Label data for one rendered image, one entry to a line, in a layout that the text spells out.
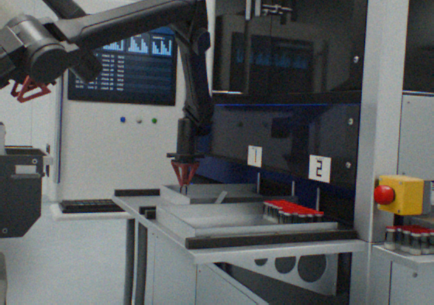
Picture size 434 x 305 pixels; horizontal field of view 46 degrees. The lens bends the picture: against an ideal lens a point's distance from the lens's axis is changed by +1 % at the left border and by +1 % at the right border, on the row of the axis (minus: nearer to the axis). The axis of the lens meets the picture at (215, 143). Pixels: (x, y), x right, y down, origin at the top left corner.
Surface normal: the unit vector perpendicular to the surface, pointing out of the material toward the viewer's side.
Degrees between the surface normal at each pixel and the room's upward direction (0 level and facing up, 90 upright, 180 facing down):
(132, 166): 90
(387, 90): 90
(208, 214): 90
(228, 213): 90
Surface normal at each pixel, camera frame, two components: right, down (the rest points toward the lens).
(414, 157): 0.40, 0.07
